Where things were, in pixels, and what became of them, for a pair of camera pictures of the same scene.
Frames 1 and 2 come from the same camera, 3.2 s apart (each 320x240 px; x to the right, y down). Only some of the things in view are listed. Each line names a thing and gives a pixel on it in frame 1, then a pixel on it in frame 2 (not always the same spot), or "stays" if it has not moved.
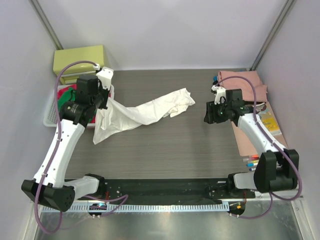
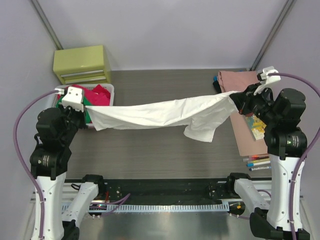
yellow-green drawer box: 94,54 stays
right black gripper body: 212,113 → 241,100
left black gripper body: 104,97 → 80,117
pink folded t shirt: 234,83 stays
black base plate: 164,191 stays
